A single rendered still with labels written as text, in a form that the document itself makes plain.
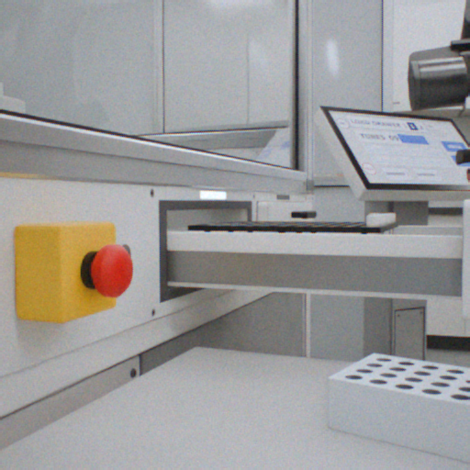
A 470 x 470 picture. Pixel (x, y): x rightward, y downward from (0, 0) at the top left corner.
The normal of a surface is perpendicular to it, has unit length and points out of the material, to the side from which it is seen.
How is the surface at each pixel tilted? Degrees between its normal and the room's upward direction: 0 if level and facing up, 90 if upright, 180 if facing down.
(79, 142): 90
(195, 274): 90
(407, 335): 90
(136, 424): 0
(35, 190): 90
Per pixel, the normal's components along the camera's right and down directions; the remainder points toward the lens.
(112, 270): 0.81, 0.01
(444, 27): -0.27, 0.05
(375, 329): -0.89, 0.03
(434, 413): -0.59, 0.04
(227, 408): 0.00, -1.00
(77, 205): 0.93, 0.01
